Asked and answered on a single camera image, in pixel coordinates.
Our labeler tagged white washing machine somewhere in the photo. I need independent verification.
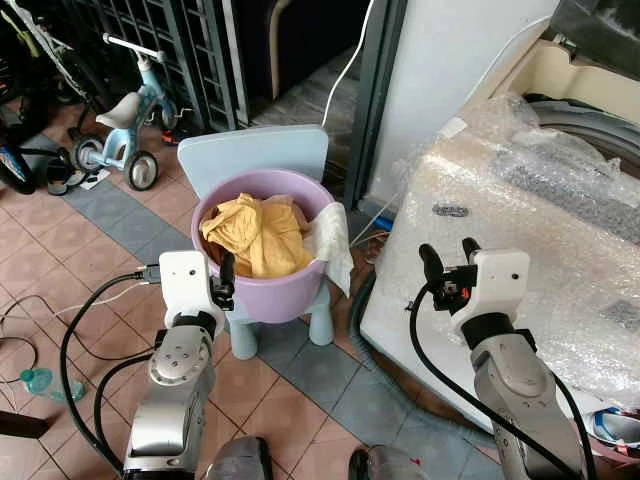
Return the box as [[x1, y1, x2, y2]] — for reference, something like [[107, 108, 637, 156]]
[[358, 40, 640, 441]]

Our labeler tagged dark washing machine lid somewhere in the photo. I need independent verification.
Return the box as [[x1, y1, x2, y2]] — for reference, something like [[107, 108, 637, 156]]
[[548, 0, 640, 81]]

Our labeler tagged yellow cloth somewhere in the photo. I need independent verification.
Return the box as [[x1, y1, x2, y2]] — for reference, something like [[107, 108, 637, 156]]
[[200, 193, 313, 278]]

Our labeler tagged purple plastic basin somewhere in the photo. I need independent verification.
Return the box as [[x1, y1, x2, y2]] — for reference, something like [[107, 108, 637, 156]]
[[190, 168, 346, 323]]

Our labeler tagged clear bubble wrap sheet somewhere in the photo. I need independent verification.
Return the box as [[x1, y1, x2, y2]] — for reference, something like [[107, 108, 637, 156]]
[[395, 95, 640, 401]]

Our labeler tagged white cloth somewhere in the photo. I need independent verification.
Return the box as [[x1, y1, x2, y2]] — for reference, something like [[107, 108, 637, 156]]
[[305, 203, 354, 298]]

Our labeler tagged light blue plastic chair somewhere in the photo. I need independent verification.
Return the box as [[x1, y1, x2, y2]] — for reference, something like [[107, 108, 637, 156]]
[[177, 125, 336, 361]]

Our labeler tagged grey robot left leg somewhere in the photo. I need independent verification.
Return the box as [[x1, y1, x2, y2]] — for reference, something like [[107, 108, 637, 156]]
[[205, 437, 273, 480]]

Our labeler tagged grey robot leg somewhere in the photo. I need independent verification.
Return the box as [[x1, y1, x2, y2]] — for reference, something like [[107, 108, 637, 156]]
[[205, 437, 273, 480], [348, 445, 431, 480]]

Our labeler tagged light blue child tricycle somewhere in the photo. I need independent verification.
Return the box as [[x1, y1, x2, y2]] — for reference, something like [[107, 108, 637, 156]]
[[70, 33, 176, 193]]

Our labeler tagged grey robot right leg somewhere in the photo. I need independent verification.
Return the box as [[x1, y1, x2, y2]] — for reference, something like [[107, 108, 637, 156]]
[[348, 445, 431, 480]]

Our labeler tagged green plastic bottle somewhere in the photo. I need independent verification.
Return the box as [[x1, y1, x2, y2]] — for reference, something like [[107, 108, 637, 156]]
[[20, 367, 86, 403]]

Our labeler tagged black metal grille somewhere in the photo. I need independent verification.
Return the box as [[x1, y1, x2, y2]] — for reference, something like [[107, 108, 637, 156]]
[[70, 0, 236, 131]]

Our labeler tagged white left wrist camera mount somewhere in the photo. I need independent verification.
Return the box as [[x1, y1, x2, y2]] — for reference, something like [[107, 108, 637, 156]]
[[158, 250, 217, 321]]

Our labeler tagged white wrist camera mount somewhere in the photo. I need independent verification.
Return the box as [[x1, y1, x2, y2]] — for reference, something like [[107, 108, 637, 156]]
[[452, 250, 529, 337], [158, 250, 217, 321]]

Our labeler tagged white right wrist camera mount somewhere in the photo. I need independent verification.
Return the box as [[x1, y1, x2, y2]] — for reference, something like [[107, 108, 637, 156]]
[[452, 250, 529, 337]]

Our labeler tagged thin white floor cable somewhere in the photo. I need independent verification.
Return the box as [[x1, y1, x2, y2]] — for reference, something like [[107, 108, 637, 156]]
[[0, 285, 151, 361]]

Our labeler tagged dark door frame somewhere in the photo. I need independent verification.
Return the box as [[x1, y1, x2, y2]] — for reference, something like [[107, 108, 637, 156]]
[[343, 0, 409, 206]]

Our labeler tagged white hanging cable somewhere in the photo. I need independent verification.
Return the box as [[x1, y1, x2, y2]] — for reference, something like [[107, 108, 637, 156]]
[[320, 0, 376, 129]]

